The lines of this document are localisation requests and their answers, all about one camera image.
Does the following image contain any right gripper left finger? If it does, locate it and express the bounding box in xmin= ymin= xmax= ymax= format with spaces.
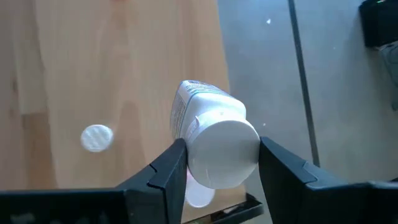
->
xmin=115 ymin=138 xmax=190 ymax=224

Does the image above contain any wooden shelf with black legs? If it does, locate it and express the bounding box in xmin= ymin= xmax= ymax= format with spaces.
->
xmin=21 ymin=0 xmax=249 ymax=224

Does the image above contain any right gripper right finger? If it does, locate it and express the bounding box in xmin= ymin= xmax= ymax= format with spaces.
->
xmin=257 ymin=136 xmax=374 ymax=224

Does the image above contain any black equipment case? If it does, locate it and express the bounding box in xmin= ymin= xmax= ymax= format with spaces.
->
xmin=359 ymin=0 xmax=398 ymax=48

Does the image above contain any large white square labelled bottle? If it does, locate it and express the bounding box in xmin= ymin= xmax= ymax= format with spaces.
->
xmin=169 ymin=79 xmax=261 ymax=190

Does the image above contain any black metal table frame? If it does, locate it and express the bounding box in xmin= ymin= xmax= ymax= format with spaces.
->
xmin=183 ymin=192 xmax=264 ymax=224

